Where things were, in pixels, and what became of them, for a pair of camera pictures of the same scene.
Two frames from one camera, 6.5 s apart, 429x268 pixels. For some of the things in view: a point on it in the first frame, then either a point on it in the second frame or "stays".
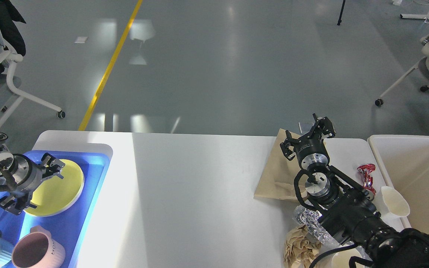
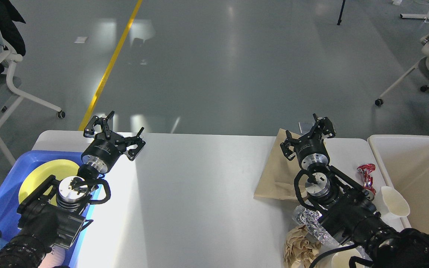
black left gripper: (19, 175) to (106, 147)
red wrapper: (366, 169) stays
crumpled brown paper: (300, 249) stays
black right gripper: (310, 149) stays
